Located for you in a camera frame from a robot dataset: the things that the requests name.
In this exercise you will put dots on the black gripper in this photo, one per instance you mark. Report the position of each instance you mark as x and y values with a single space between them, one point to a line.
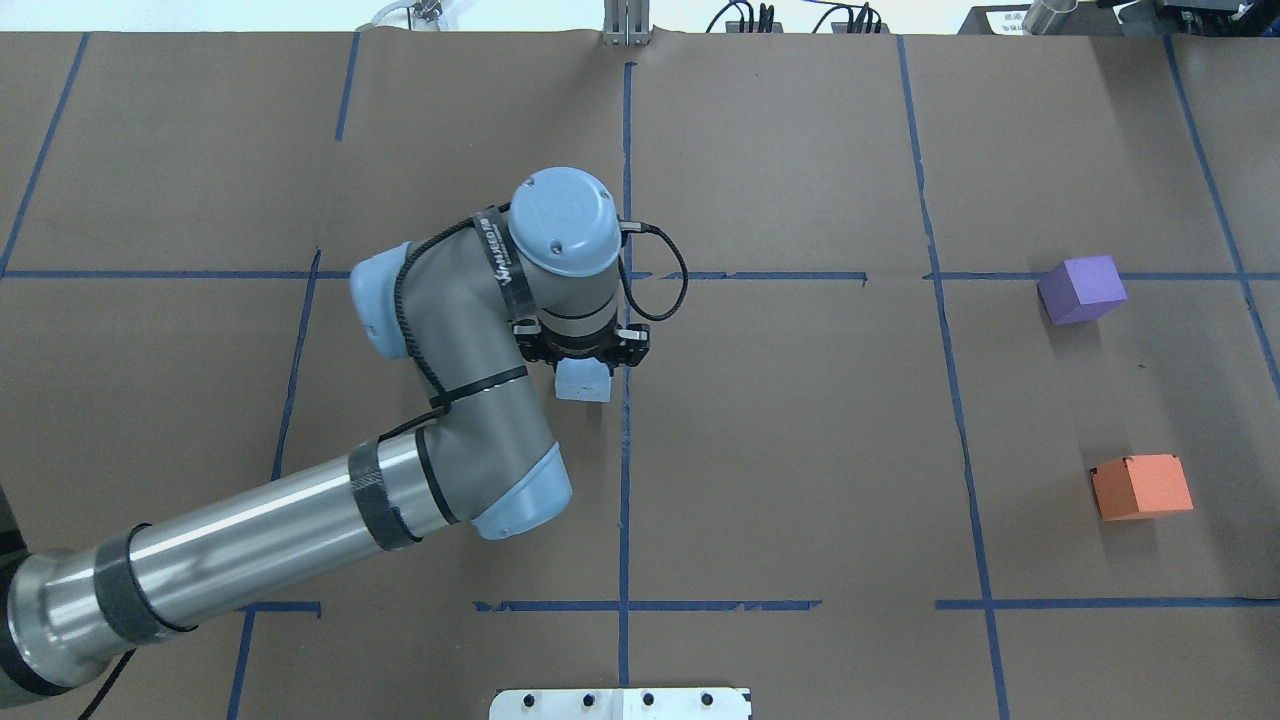
577 347

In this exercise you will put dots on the light blue foam block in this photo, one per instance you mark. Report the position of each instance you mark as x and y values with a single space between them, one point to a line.
583 379

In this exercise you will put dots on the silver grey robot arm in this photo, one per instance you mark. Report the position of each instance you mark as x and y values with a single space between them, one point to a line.
538 280

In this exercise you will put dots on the purple block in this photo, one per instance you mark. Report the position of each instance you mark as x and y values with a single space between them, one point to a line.
1081 290

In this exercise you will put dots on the orange block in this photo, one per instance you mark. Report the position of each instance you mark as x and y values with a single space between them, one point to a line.
1140 487

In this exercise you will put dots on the short blue tape strip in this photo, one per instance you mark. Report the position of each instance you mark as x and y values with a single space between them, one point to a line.
858 277

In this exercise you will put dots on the brown paper table cover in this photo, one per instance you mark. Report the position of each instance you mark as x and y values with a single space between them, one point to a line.
857 500

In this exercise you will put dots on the grey metal bracket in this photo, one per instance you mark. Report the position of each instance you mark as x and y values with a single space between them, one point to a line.
626 23

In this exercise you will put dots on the white metal base plate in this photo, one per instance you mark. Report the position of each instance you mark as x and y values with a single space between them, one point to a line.
623 703

